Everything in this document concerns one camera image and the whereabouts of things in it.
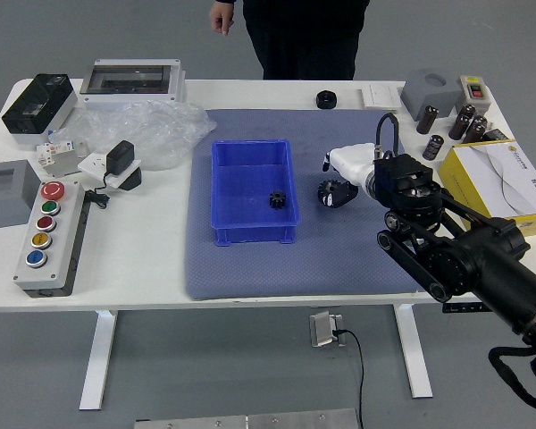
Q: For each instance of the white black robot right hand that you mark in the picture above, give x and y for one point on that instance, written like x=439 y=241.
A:
x=353 y=163

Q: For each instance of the person's right hand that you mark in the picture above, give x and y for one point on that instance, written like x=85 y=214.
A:
x=221 y=17

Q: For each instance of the big black gear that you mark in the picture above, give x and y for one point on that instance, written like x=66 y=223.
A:
x=324 y=190

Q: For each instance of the small black gear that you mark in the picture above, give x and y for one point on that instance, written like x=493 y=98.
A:
x=277 y=200

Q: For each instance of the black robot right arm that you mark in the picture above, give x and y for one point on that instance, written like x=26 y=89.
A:
x=406 y=172

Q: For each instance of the black hex nut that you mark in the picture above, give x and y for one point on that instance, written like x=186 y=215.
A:
x=326 y=99

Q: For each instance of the blue plastic box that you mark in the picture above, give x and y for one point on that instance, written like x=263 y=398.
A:
x=250 y=179

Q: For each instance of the grey distribution box clear lid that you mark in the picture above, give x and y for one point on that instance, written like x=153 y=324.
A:
x=134 y=85

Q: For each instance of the yellow white cardboard box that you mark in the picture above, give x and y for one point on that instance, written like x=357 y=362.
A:
x=496 y=179

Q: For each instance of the silver floor socket box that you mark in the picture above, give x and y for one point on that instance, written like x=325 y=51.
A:
x=322 y=330

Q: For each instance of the grey push button control box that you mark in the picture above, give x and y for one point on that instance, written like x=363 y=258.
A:
x=49 y=241

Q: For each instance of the person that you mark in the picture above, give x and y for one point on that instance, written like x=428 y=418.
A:
x=304 y=40

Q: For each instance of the blue-grey padded mat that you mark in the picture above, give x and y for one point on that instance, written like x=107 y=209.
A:
x=321 y=259

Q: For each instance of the grey block with round hole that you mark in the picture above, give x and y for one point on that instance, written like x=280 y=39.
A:
x=429 y=91

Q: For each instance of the clear plastic bag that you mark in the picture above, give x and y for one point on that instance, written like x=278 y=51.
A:
x=161 y=129

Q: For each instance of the small black flat part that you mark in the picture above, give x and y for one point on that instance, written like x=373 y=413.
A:
x=496 y=135

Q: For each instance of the black power adapter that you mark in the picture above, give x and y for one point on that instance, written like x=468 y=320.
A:
x=119 y=156

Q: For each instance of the black table height controller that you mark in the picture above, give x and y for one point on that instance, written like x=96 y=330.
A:
x=460 y=308

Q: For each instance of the black socket base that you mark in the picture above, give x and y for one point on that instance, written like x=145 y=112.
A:
x=133 y=181

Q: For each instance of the white socket plate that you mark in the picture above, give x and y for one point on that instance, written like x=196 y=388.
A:
x=91 y=166

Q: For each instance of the white table leg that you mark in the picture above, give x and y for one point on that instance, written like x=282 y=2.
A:
x=96 y=366
x=413 y=353

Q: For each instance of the white circuit breaker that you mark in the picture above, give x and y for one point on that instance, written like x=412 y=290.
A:
x=56 y=151

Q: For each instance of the grey metal plate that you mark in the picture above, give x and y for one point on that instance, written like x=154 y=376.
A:
x=245 y=421

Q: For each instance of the grey block with square hole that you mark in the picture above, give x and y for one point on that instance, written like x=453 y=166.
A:
x=4 y=201

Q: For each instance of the white wall switch plate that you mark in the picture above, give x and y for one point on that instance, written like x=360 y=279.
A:
x=381 y=96

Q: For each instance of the grey switch box red button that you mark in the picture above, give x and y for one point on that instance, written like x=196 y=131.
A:
x=475 y=91

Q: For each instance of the black enclosure with white base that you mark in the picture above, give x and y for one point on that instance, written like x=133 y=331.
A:
x=38 y=107

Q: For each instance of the grey metal rail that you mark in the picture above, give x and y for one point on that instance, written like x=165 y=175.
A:
x=62 y=169

